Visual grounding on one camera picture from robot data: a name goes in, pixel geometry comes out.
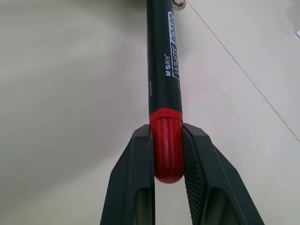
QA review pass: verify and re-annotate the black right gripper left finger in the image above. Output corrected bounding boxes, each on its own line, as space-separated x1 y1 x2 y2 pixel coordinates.
99 124 156 225

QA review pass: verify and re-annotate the black whiteboard marker red cap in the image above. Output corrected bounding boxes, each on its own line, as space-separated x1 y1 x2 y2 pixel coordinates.
146 0 186 184

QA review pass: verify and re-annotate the small beige crumpled object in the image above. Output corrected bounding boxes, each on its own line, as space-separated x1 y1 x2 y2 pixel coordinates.
172 0 187 9

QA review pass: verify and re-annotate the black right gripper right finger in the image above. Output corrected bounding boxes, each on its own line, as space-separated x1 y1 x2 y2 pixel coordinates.
182 123 259 225

